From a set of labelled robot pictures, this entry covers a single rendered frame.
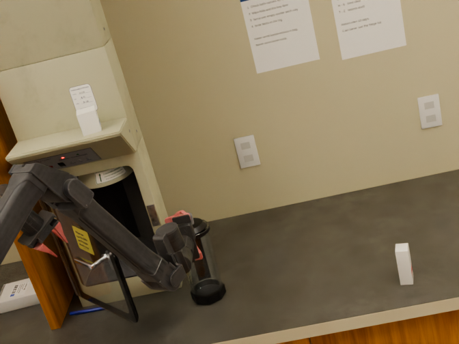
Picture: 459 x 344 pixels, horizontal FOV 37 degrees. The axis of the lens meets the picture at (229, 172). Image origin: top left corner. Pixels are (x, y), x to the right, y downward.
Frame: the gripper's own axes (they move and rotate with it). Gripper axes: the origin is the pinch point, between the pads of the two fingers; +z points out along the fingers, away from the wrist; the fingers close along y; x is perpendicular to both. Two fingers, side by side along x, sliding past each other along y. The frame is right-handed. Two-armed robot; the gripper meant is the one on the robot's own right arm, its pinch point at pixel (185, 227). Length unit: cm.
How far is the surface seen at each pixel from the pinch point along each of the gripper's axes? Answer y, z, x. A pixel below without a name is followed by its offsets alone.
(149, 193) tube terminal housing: 7.1, 12.0, 9.6
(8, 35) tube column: 60, 12, 32
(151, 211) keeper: 1.3, 11.9, 10.7
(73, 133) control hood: 31.2, 7.8, 23.4
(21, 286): -22, 26, 64
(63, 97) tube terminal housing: 40.5, 12.0, 24.0
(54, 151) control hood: 29.5, 1.1, 27.7
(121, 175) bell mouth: 12.8, 16.0, 17.1
